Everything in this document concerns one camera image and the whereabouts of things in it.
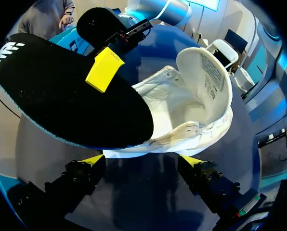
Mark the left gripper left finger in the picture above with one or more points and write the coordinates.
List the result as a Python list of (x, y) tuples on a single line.
[(81, 178)]

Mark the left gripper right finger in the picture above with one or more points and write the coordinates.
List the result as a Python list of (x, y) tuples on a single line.
[(206, 180)]

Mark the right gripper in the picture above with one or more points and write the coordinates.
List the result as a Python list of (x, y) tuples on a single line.
[(100, 26)]

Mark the black and blue insole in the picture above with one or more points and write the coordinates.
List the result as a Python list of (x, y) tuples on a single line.
[(61, 96)]

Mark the white shoe with black mark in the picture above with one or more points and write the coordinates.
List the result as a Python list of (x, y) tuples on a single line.
[(182, 108)]

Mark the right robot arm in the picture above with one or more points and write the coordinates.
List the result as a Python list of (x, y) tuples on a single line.
[(172, 12)]

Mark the teal box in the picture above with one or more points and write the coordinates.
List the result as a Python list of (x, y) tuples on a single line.
[(70, 39)]

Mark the person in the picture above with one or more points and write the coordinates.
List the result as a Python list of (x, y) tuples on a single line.
[(44, 16)]

